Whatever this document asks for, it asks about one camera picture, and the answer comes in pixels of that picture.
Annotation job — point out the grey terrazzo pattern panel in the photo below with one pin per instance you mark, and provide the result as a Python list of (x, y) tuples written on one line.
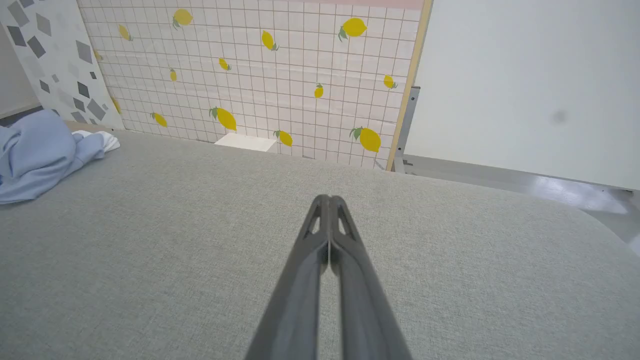
[(55, 60)]

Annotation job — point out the lemon print tile panel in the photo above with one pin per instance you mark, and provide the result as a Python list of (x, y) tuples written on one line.
[(300, 65)]

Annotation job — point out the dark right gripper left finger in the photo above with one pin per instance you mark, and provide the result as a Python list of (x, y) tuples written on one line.
[(295, 310)]

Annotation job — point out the white rectangular box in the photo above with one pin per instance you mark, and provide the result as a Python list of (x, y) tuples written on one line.
[(246, 142)]

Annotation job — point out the grey metal bracket post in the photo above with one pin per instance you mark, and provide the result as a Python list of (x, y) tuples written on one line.
[(406, 125)]

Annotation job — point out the light blue and white T-shirt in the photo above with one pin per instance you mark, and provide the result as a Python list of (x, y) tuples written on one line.
[(37, 155)]

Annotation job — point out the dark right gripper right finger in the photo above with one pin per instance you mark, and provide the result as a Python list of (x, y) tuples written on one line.
[(367, 320)]

